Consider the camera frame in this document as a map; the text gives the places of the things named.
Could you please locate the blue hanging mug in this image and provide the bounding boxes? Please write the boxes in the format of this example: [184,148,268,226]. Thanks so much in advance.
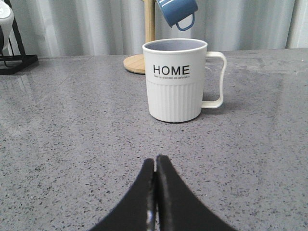
[156,0,198,31]

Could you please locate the white hanging mug right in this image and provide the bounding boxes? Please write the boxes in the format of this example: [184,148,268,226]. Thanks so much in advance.
[0,0,14,54]

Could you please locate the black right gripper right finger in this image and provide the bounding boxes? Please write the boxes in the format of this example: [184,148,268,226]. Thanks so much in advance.
[156,155,235,231]

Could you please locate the black wire mug rack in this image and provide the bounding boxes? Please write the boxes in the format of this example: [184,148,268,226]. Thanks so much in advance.
[0,0,38,75]

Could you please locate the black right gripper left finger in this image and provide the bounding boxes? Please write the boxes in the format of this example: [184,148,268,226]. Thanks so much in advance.
[91,158,154,231]

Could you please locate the wooden mug tree stand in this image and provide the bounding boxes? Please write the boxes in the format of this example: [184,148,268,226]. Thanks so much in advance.
[123,0,157,75]

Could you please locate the white HOME mug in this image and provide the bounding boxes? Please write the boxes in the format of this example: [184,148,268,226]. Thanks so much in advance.
[142,38,227,123]

